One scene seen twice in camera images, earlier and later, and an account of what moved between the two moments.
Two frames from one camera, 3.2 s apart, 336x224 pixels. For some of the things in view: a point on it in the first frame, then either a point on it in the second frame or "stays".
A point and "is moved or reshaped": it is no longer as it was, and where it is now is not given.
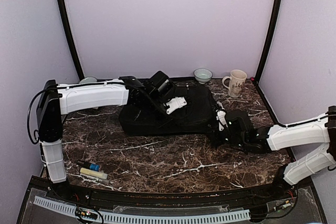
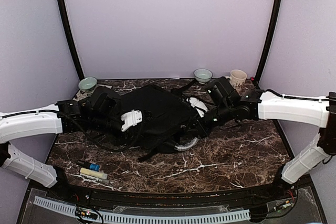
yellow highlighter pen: x=93 y=173 stays
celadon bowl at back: x=202 y=75 stays
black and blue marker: x=88 y=165 stays
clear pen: x=102 y=181 stays
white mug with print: x=237 y=79 stays
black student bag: x=198 y=116 is moved or reshaped
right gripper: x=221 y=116 → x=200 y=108
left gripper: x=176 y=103 → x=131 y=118
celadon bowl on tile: x=88 y=80 stays
